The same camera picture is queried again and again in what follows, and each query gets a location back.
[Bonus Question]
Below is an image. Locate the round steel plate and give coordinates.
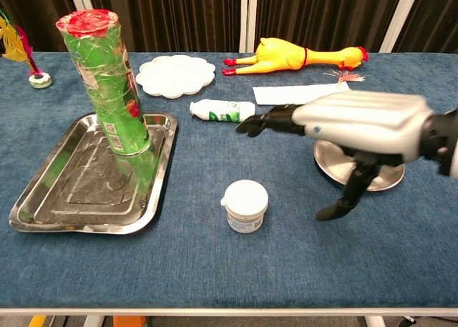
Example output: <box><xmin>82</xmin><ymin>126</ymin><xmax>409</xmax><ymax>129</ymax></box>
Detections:
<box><xmin>313</xmin><ymin>139</ymin><xmax>406</xmax><ymax>192</ymax></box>

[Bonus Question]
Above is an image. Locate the white drink bottle green label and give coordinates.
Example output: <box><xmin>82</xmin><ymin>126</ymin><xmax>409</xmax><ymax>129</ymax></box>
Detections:
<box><xmin>189</xmin><ymin>99</ymin><xmax>256</xmax><ymax>124</ymax></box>

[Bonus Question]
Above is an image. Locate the white bookmark with tassel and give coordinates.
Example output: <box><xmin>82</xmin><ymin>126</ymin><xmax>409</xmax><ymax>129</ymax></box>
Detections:
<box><xmin>252</xmin><ymin>69</ymin><xmax>366</xmax><ymax>107</ymax></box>

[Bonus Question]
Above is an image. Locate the white round jar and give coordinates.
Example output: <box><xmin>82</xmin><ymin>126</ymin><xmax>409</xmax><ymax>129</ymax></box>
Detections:
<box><xmin>220</xmin><ymin>179</ymin><xmax>269</xmax><ymax>234</ymax></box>

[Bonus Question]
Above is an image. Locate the yellow rubber chicken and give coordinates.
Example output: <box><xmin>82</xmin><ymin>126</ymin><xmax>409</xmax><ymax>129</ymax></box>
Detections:
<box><xmin>221</xmin><ymin>36</ymin><xmax>369</xmax><ymax>77</ymax></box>

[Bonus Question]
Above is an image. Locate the dark brown curtain panel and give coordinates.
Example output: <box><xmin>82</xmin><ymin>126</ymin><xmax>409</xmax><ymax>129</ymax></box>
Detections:
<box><xmin>85</xmin><ymin>0</ymin><xmax>244</xmax><ymax>54</ymax></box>
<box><xmin>255</xmin><ymin>0</ymin><xmax>407</xmax><ymax>54</ymax></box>
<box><xmin>393</xmin><ymin>0</ymin><xmax>458</xmax><ymax>54</ymax></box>
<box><xmin>0</xmin><ymin>0</ymin><xmax>76</xmax><ymax>53</ymax></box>

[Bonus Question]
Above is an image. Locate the blue table cloth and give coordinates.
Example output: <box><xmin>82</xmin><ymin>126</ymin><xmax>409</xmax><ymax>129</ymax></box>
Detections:
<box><xmin>0</xmin><ymin>51</ymin><xmax>458</xmax><ymax>310</ymax></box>

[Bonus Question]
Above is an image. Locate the yellow red feather shuttlecock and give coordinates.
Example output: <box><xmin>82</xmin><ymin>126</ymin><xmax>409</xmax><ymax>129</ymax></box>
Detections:
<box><xmin>0</xmin><ymin>8</ymin><xmax>53</xmax><ymax>89</ymax></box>

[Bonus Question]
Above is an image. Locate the rectangular steel tray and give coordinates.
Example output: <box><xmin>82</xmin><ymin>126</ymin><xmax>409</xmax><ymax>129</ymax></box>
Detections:
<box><xmin>9</xmin><ymin>112</ymin><xmax>179</xmax><ymax>235</ymax></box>

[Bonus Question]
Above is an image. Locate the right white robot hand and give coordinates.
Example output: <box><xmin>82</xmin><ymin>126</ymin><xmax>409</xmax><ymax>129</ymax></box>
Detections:
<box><xmin>235</xmin><ymin>90</ymin><xmax>432</xmax><ymax>223</ymax></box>

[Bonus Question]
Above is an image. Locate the green can red lid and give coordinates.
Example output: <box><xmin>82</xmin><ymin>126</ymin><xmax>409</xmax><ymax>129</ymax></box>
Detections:
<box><xmin>56</xmin><ymin>9</ymin><xmax>153</xmax><ymax>157</ymax></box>

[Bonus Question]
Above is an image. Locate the white flower-shaped palette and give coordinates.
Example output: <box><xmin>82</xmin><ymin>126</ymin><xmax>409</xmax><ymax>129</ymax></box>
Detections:
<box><xmin>135</xmin><ymin>54</ymin><xmax>217</xmax><ymax>99</ymax></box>

